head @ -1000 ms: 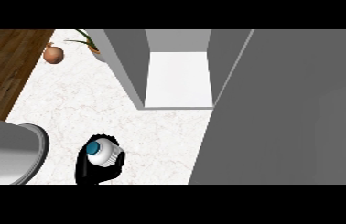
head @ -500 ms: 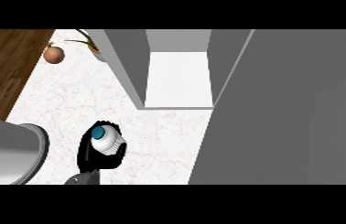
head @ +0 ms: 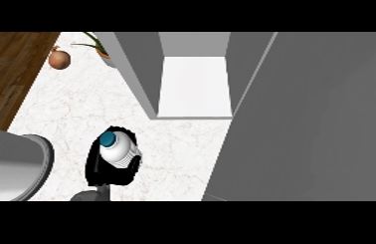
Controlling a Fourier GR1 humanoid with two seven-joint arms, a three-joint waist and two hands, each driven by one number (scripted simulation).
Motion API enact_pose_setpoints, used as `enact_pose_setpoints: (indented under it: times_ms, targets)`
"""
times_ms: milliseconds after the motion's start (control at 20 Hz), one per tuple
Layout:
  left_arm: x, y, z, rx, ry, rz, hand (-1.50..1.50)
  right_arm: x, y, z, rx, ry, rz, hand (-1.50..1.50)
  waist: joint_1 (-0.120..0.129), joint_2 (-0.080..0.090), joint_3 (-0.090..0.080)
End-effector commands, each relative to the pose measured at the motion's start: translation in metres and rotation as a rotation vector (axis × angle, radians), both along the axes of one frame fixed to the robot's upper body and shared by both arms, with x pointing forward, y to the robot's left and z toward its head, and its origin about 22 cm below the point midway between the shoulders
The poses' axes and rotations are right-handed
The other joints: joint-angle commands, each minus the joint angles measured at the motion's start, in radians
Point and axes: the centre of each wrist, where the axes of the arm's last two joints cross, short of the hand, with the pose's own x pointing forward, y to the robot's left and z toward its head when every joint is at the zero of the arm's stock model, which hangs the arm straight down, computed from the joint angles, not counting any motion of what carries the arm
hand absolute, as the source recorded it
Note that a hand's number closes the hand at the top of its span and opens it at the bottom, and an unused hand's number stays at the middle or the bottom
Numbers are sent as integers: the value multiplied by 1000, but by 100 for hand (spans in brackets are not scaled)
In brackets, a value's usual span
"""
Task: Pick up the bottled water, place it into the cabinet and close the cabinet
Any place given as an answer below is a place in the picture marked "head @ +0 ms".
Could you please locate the dark grey cabinet door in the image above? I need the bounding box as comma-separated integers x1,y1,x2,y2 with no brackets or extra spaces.
200,31,376,202

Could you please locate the green potted plant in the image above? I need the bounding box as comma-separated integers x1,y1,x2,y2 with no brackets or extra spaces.
71,31,120,69

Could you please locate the grey open cabinet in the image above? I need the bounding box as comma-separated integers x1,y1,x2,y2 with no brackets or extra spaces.
94,31,279,121

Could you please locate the white bottle with blue cap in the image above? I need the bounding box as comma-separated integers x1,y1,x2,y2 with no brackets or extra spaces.
99,130,144,168

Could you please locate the brown onion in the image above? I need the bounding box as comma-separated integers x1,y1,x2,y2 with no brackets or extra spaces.
48,45,73,71

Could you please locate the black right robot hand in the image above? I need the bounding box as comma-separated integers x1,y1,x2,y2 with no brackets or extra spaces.
85,124,145,187

